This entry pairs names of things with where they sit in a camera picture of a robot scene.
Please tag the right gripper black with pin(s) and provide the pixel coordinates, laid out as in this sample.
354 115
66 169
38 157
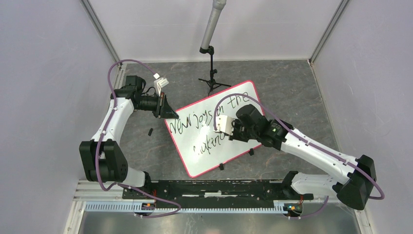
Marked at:
236 122

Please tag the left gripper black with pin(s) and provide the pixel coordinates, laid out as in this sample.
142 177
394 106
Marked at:
167 111

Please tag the whiteboard with pink frame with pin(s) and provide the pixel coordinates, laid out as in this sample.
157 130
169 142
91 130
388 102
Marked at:
200 148

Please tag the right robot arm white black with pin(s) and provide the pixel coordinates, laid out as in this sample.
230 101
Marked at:
349 178

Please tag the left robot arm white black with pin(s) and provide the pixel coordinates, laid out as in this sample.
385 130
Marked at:
102 157

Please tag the black microphone tripod stand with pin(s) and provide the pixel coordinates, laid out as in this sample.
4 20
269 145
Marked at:
212 83

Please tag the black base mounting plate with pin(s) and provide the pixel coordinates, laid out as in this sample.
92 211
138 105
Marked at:
231 194

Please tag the silver microphone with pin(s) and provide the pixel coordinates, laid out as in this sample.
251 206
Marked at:
217 7

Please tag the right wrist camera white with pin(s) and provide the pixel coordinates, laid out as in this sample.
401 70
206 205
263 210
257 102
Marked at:
223 124

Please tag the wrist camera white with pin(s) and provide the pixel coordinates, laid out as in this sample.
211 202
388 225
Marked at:
159 83
223 124

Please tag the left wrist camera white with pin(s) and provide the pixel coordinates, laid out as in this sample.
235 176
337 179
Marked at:
159 83

